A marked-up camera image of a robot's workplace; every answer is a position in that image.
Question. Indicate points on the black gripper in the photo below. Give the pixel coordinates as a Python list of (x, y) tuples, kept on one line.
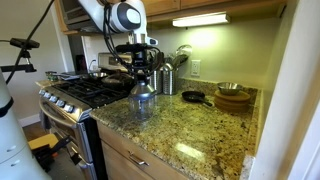
[(139, 61)]

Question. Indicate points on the silver conical processor lid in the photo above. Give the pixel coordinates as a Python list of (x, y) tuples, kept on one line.
[(142, 90)]

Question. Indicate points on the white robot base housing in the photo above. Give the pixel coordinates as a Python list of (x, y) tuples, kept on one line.
[(13, 153)]

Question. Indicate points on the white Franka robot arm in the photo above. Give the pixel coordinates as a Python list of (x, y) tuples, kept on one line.
[(113, 15)]

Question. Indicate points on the dark pan with lid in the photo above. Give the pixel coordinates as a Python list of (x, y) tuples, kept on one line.
[(117, 80)]

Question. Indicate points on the steel utensil canister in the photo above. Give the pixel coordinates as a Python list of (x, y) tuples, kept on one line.
[(156, 81), (169, 80)]

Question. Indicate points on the small steel pan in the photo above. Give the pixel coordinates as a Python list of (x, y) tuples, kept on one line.
[(97, 75)]

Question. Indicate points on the steel ladle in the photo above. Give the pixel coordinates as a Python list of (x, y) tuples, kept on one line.
[(183, 51)]

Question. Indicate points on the small black cast-iron skillet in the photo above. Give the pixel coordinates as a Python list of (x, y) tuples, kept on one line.
[(194, 96)]

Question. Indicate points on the stainless steel gas stove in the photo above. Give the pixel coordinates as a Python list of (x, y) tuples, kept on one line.
[(83, 96)]

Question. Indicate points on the black countertop appliance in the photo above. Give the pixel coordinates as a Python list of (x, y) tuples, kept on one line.
[(81, 63)]

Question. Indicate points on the clutter beside stove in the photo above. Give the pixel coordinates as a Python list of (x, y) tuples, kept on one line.
[(61, 76)]

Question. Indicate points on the under-cabinet fluorescent light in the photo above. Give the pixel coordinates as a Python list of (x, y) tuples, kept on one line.
[(201, 19)]

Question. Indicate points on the wooden base cabinet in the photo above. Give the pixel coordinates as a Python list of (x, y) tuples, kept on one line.
[(116, 160)]

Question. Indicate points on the stainless steel microwave hood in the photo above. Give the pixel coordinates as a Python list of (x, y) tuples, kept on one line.
[(75, 16)]

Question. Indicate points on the small steel bowl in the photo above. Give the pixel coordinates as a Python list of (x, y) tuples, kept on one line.
[(230, 88)]

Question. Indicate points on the stacked round wooden boards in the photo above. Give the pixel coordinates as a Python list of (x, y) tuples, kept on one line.
[(233, 101)]

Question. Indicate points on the yellow floor object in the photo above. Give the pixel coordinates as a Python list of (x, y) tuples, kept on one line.
[(43, 140)]

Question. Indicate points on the black floor stand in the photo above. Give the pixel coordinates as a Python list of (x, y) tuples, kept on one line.
[(50, 153)]

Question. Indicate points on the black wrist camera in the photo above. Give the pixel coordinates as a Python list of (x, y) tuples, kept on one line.
[(130, 48)]

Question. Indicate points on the white wall outlet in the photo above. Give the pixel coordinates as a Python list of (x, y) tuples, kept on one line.
[(195, 67)]

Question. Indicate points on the wooden wall cabinets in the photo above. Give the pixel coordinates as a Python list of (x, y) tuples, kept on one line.
[(206, 4)]

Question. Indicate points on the black camera on stand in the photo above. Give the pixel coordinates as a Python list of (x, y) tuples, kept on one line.
[(23, 45)]

